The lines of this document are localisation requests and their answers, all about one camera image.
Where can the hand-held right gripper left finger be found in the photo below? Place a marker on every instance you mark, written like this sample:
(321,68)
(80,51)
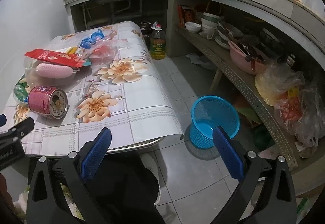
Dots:
(96,155)

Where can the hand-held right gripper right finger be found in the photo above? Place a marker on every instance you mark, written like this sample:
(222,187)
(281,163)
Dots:
(227,152)

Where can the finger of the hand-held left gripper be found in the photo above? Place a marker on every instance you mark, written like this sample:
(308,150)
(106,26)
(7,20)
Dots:
(22,126)
(2,120)

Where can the red milk can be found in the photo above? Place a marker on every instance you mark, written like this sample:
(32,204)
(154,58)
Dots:
(40,100)

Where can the crushed green plastic bottle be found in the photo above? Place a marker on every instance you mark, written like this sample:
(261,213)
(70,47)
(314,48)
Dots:
(20,93)

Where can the blue plastic basket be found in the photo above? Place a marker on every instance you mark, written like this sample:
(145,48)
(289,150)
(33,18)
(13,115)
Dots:
(210,112)

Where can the pink sponge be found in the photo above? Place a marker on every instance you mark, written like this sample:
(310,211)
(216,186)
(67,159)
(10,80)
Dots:
(53,71)
(31,79)

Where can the red snack packet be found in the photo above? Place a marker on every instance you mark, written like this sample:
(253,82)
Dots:
(50,55)

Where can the blue print plastic bag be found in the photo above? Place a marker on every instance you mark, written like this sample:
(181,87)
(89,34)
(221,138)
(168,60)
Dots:
(90,41)

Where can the person's left forearm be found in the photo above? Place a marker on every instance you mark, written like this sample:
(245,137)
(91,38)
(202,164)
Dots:
(3,188)

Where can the green plastic bag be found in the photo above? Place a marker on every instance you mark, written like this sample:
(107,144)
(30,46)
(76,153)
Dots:
(262,137)

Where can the person's dark trouser leg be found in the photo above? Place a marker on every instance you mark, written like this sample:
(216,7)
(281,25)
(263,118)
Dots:
(127,183)

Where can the patterned cloth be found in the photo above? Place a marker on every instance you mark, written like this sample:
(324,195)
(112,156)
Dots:
(19,201)

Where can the floral plastic tablecloth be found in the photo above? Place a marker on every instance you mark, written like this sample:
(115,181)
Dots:
(142,102)

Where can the clear bag with red contents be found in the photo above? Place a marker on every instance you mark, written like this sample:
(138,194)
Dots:
(292,112)

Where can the yellow plastic bag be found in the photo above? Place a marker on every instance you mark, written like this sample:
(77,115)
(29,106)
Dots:
(266,86)

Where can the pink plastic basin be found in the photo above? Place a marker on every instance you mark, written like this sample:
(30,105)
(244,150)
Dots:
(241,61)

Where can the white cloth on floor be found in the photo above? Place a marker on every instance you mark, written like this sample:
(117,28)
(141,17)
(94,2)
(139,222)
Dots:
(200,60)

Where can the stack of plates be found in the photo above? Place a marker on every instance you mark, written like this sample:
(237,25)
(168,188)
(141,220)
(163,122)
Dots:
(223,42)

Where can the cooking oil bottle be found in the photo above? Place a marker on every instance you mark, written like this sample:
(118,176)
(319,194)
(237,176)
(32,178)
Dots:
(157,46)

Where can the white bowl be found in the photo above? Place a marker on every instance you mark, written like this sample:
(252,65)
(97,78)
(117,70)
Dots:
(193,27)

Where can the stack of bowls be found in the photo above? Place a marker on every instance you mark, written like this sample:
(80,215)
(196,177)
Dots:
(210,19)

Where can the dark jar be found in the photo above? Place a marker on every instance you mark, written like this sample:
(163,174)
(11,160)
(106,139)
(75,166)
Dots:
(145,28)

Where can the red packet on shelf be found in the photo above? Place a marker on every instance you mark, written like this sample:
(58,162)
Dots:
(188,14)

